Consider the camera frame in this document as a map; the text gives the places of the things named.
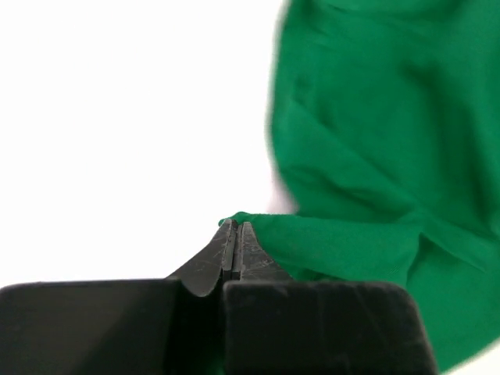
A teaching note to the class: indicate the green t-shirt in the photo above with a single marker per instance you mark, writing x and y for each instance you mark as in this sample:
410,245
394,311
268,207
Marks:
385,132

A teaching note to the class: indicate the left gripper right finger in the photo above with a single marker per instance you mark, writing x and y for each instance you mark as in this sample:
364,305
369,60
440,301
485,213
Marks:
275,325

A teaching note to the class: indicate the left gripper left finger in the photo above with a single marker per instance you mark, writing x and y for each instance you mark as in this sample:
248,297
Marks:
150,326

